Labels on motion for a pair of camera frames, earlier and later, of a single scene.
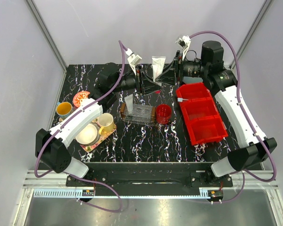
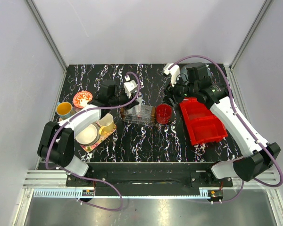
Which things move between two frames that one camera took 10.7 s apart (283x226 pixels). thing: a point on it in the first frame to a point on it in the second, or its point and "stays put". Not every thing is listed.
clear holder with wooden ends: (142, 114) stays put
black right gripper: (175, 69) to (170, 91)
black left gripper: (144, 84) to (131, 105)
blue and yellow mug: (63, 109) stays put
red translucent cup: (163, 114) stays put
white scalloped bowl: (89, 135) stays put
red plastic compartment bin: (202, 119) stays put
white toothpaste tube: (158, 63) to (138, 108)
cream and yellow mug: (106, 122) stays put
